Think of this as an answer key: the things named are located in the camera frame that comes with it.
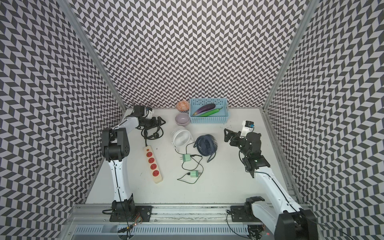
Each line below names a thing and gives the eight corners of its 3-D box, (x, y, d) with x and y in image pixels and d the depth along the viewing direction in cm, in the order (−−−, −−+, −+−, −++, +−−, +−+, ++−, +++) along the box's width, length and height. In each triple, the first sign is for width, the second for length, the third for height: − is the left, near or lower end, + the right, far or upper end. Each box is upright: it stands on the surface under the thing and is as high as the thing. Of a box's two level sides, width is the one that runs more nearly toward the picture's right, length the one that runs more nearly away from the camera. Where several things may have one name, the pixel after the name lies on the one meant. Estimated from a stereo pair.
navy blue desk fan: (207, 162, 91) (208, 154, 83) (194, 147, 98) (193, 138, 89) (220, 153, 95) (222, 144, 87) (206, 139, 102) (207, 129, 94)
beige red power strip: (155, 184, 83) (155, 183, 81) (144, 149, 97) (143, 147, 95) (163, 180, 84) (163, 179, 82) (151, 146, 98) (150, 144, 97)
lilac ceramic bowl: (174, 121, 112) (173, 116, 107) (182, 115, 116) (182, 109, 111) (185, 130, 106) (184, 125, 102) (194, 123, 111) (194, 118, 106)
